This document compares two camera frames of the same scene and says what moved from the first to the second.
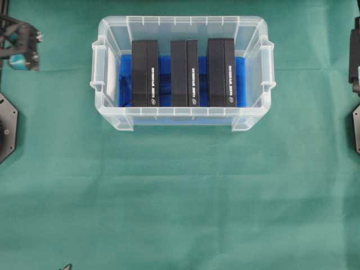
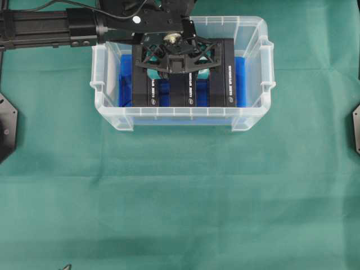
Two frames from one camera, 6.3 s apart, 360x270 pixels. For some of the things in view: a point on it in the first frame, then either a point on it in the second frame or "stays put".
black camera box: (145, 73) stays put
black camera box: (184, 73) stays put
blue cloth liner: (125, 81) stays put
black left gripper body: (18, 40) → (176, 52)
